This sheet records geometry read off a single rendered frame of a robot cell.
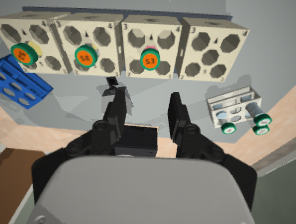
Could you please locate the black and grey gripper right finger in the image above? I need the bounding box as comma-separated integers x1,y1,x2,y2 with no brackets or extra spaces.
168,92,257,213

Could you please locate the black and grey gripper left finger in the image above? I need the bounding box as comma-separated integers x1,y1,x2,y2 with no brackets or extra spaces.
31,90,127,205

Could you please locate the blue tube rack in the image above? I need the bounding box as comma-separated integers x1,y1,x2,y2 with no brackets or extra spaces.
0,54,54,110

